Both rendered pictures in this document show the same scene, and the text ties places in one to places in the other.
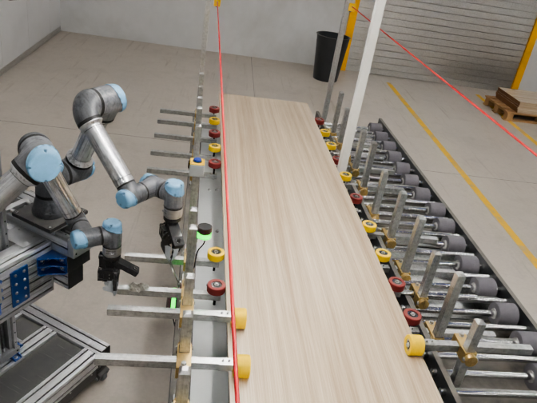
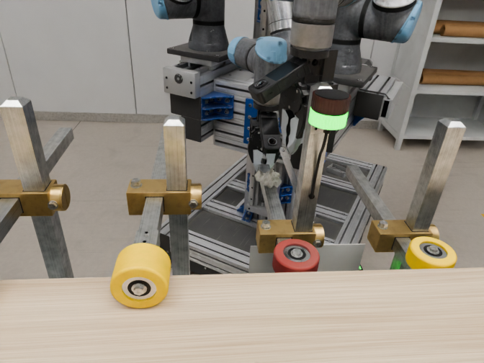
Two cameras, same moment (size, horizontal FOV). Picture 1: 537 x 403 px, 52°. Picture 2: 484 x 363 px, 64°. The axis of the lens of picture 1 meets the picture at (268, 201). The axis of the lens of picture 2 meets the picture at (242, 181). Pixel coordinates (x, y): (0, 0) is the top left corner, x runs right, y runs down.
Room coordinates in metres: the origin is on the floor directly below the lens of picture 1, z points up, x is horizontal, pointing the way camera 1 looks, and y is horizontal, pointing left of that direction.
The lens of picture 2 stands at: (1.84, -0.36, 1.35)
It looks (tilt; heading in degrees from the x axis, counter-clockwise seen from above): 31 degrees down; 93
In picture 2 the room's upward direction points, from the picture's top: 3 degrees clockwise
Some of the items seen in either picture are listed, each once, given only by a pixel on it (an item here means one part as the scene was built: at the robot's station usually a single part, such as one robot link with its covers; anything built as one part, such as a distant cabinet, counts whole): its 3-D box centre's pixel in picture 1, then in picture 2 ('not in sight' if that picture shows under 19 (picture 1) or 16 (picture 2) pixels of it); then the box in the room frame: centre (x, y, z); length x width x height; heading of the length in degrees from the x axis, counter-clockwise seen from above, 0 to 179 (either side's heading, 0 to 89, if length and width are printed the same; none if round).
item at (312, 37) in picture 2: (172, 211); (310, 34); (1.90, 0.37, 1.23); 0.08 x 0.08 x 0.05
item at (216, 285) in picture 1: (215, 293); (293, 274); (1.91, 0.16, 0.85); 0.08 x 0.08 x 0.11
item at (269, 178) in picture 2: (137, 285); (268, 175); (1.85, 0.48, 0.87); 0.09 x 0.07 x 0.02; 100
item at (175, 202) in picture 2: (186, 311); (166, 196); (1.66, 0.24, 0.95); 0.13 x 0.06 x 0.05; 10
